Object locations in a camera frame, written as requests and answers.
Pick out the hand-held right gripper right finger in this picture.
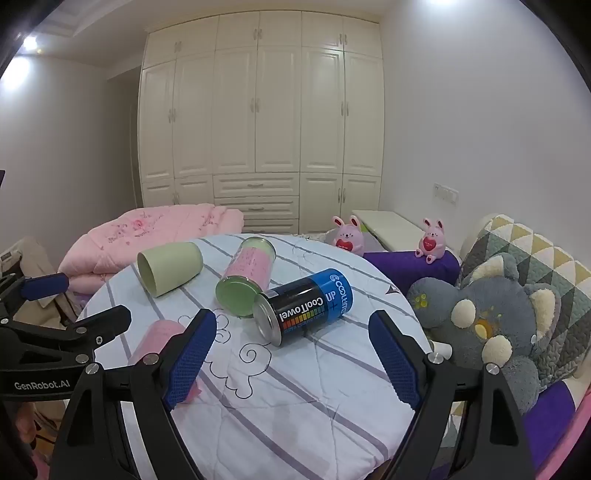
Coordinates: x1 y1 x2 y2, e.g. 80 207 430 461
368 310 536 480

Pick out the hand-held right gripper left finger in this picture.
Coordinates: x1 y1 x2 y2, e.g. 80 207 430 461
53 308 218 480

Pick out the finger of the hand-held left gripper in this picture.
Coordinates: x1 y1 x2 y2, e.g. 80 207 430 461
0 272 70 320
0 305 133 366

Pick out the black and blue can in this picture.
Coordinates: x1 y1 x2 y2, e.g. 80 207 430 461
253 268 354 347

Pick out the pink cup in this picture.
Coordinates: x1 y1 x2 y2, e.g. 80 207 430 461
127 319 204 404

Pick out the light green cup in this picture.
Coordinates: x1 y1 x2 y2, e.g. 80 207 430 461
137 242 204 298

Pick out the beige cloth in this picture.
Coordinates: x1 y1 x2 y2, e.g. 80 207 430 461
0 236 81 328

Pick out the grey plush toy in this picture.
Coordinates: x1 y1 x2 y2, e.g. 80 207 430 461
406 253 561 414

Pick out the pink folded quilt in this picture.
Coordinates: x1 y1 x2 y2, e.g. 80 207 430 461
58 203 245 294

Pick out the purple cushion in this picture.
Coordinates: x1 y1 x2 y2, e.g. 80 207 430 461
364 250 461 301

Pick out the clear pink green tumbler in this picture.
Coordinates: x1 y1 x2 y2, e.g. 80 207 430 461
215 236 277 318

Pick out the pink bunny toy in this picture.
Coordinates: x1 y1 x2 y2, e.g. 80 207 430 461
416 218 448 264
325 216 365 256

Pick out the white bench board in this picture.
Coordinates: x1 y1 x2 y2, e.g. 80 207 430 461
352 210 435 253

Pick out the triangle patterned pillow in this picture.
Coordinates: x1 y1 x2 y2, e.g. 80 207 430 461
459 213 591 393

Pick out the cream wardrobe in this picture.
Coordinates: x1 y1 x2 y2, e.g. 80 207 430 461
137 9 385 236

